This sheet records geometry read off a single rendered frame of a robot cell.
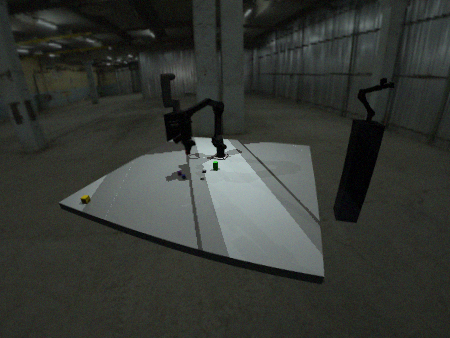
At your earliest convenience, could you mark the small yellow block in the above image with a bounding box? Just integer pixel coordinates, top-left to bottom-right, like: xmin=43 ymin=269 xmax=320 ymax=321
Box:
xmin=80 ymin=195 xmax=91 ymax=204

